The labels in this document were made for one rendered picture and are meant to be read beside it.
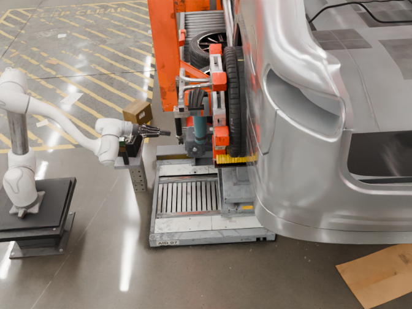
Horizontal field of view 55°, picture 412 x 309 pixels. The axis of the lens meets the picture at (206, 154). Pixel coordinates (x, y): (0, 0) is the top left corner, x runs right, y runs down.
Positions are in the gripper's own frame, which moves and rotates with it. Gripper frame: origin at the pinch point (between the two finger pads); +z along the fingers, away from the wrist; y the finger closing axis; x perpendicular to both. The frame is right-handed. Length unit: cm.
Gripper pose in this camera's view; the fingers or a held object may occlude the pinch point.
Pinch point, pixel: (165, 132)
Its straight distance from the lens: 244.8
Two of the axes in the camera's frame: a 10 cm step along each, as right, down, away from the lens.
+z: 9.7, 0.9, 2.3
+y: -1.1, -6.4, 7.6
